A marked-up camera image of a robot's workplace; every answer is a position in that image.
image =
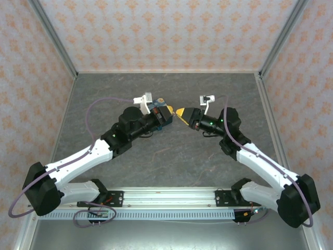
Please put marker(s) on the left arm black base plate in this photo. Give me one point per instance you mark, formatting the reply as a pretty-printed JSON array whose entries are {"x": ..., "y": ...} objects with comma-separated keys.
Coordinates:
[{"x": 117, "y": 198}]

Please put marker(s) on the grey metal front panel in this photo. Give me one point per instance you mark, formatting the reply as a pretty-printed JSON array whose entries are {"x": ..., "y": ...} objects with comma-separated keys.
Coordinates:
[{"x": 166, "y": 237}]

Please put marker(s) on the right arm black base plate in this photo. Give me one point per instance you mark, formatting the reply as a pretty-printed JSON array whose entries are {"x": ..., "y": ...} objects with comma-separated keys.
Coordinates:
[{"x": 221, "y": 199}]

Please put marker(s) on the small circuit board with led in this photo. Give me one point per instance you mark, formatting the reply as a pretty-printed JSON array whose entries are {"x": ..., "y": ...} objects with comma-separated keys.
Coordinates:
[{"x": 253, "y": 212}]

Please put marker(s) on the starry night painted box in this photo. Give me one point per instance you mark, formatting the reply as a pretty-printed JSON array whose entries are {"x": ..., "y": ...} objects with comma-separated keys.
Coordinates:
[{"x": 157, "y": 102}]

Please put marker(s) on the aluminium frame post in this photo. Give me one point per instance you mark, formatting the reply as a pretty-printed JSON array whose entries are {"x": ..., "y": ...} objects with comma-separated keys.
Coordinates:
[
  {"x": 282, "y": 39},
  {"x": 56, "y": 44}
]

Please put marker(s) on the aluminium mounting rail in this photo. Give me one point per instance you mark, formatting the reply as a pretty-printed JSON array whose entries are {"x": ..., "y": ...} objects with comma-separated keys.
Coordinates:
[{"x": 169, "y": 199}]

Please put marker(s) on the aluminium table side rail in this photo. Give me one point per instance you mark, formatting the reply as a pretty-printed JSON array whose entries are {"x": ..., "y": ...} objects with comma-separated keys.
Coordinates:
[
  {"x": 65, "y": 109},
  {"x": 270, "y": 117}
]

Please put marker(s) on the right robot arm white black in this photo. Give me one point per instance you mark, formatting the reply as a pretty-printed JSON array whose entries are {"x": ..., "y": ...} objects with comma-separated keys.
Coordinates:
[{"x": 260, "y": 162}]

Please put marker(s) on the aluminium frame back bar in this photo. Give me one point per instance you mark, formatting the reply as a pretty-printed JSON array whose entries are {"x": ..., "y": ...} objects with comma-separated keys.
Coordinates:
[{"x": 166, "y": 71}]

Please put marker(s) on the small green circuit board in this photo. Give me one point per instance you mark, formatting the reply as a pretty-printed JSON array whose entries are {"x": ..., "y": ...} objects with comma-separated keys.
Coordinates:
[{"x": 101, "y": 214}]

